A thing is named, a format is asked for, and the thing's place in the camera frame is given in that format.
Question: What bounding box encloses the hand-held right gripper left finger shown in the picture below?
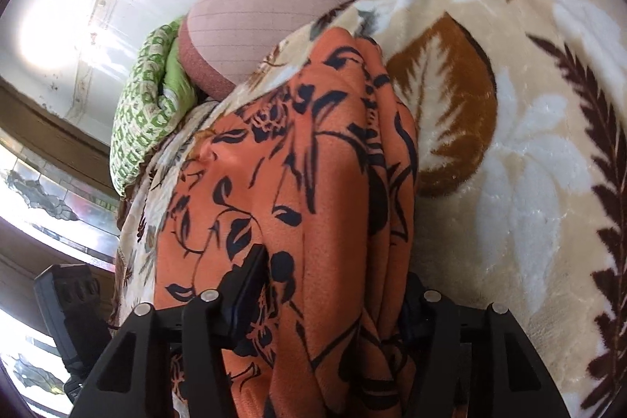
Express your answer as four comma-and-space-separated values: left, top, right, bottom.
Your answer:
72, 244, 268, 418

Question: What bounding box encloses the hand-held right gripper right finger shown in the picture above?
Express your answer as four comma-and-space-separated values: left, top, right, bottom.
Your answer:
399, 273, 564, 418

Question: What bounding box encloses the orange floral garment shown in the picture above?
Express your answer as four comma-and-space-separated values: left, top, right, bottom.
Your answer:
154, 29, 423, 418

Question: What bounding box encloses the beige leaf print blanket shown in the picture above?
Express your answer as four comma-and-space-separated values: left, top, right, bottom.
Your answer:
110, 0, 627, 418

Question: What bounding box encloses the green patterned pillow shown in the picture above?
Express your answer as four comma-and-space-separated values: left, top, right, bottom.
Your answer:
110, 20, 198, 198

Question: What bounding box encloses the brown wooden window frame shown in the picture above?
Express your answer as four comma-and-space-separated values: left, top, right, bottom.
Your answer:
0, 78, 119, 194

